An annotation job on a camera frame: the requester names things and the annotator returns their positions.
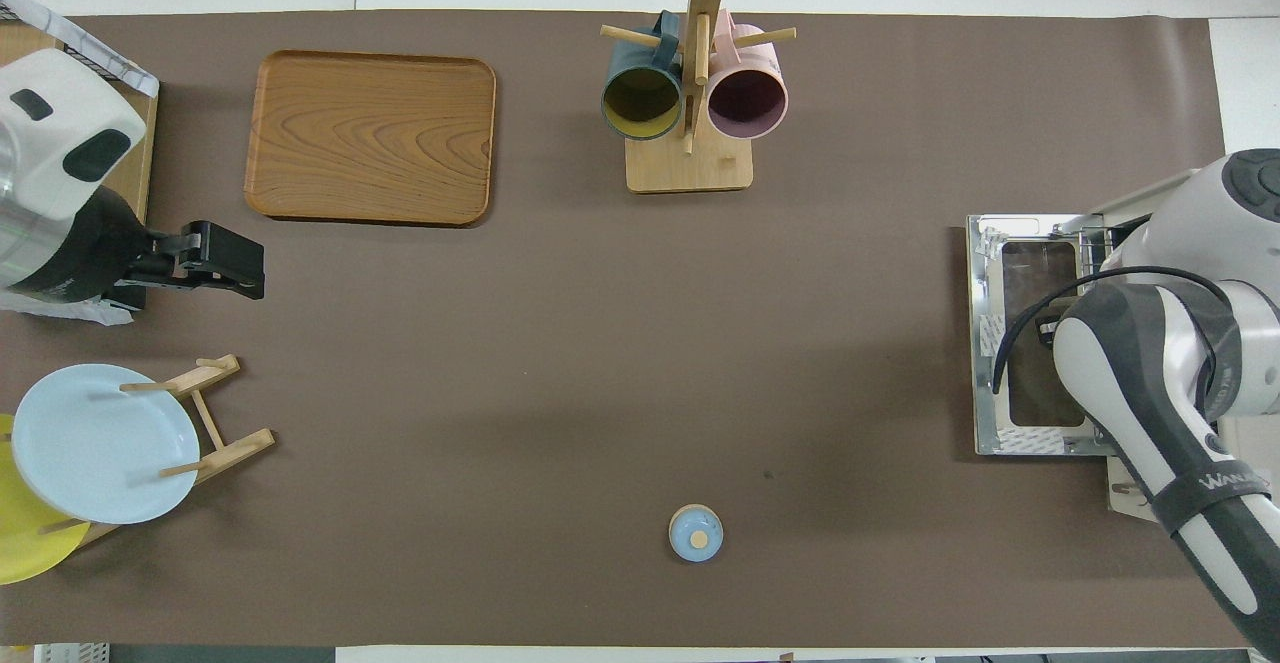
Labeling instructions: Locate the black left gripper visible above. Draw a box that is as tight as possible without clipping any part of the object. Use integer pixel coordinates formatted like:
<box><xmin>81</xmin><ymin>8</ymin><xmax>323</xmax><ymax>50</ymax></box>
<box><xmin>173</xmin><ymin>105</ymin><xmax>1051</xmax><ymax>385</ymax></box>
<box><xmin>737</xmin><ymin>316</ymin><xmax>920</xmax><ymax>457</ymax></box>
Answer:
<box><xmin>108</xmin><ymin>220</ymin><xmax>267</xmax><ymax>312</ymax></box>

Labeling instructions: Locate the dark blue mug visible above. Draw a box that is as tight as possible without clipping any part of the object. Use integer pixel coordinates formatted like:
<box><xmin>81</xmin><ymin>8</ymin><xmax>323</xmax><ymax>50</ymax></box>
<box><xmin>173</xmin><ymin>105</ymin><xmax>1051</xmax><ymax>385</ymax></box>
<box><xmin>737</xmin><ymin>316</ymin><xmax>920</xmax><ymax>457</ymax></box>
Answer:
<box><xmin>600</xmin><ymin>11</ymin><xmax>684</xmax><ymax>142</ymax></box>

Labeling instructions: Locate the brown wooden tray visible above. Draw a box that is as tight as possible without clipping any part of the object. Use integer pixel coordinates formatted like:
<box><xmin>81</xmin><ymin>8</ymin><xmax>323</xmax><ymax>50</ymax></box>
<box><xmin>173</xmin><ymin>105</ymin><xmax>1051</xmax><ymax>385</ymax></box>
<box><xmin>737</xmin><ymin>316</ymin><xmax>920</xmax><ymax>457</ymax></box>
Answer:
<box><xmin>244</xmin><ymin>50</ymin><xmax>497</xmax><ymax>228</ymax></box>

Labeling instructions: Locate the pink mug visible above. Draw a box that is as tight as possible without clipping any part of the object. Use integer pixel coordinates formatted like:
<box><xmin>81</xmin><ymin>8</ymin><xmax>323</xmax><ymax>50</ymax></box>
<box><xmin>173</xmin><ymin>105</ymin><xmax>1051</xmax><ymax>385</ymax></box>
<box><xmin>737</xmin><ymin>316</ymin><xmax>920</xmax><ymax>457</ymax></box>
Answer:
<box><xmin>706</xmin><ymin>9</ymin><xmax>790</xmax><ymax>141</ymax></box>

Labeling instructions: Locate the white toaster oven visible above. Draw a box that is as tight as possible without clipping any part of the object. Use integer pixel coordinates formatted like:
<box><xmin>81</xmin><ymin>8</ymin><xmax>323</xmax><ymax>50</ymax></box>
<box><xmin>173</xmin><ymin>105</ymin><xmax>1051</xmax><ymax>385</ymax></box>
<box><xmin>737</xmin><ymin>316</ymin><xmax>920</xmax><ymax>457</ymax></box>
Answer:
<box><xmin>965</xmin><ymin>168</ymin><xmax>1280</xmax><ymax>544</ymax></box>

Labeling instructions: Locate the brown table mat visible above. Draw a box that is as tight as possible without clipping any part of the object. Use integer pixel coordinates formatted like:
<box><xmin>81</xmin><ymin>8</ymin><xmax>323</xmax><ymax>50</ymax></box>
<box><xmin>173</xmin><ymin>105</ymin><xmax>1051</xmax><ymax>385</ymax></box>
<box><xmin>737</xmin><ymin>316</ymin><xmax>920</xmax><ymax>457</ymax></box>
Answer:
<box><xmin>0</xmin><ymin>11</ymin><xmax>1276</xmax><ymax>649</ymax></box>

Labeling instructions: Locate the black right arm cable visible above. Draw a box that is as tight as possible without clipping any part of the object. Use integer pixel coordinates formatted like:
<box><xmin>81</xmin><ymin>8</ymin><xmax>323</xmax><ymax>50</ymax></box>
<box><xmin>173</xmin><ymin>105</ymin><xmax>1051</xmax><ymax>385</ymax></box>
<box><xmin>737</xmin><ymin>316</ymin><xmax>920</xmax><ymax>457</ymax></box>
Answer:
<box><xmin>992</xmin><ymin>265</ymin><xmax>1236</xmax><ymax>396</ymax></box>

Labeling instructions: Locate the light blue plate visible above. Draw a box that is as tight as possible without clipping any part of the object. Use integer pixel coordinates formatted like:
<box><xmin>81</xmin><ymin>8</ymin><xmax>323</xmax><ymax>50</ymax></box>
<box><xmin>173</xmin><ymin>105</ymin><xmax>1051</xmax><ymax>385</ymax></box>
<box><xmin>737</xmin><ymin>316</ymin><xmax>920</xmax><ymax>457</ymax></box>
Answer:
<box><xmin>10</xmin><ymin>363</ymin><xmax>201</xmax><ymax>526</ymax></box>

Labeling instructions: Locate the white plastic sheet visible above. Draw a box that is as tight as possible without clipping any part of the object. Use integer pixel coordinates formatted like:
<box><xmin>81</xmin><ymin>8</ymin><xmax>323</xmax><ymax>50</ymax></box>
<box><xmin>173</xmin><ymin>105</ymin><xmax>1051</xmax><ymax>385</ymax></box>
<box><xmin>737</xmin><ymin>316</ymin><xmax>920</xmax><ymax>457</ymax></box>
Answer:
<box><xmin>0</xmin><ymin>293</ymin><xmax>134</xmax><ymax>327</ymax></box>

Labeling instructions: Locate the yellow plate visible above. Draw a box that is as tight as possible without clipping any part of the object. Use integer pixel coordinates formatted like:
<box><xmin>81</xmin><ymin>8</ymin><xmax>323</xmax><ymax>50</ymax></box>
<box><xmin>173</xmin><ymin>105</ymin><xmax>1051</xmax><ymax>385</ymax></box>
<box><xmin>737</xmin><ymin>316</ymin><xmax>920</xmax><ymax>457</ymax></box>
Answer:
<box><xmin>0</xmin><ymin>413</ymin><xmax>91</xmax><ymax>586</ymax></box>

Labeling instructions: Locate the wooden mug tree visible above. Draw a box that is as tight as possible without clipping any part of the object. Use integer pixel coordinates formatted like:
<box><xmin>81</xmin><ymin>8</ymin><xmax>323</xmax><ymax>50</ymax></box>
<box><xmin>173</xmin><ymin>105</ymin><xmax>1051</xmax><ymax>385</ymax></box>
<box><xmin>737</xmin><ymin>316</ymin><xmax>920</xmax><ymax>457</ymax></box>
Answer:
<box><xmin>600</xmin><ymin>0</ymin><xmax>798</xmax><ymax>194</ymax></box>

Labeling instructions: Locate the wooden plate rack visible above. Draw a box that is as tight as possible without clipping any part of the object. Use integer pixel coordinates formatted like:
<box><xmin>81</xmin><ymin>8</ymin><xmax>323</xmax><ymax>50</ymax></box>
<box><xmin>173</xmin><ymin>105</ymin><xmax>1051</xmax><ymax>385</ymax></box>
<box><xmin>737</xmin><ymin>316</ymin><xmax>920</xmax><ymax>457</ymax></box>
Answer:
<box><xmin>40</xmin><ymin>353</ymin><xmax>276</xmax><ymax>549</ymax></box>

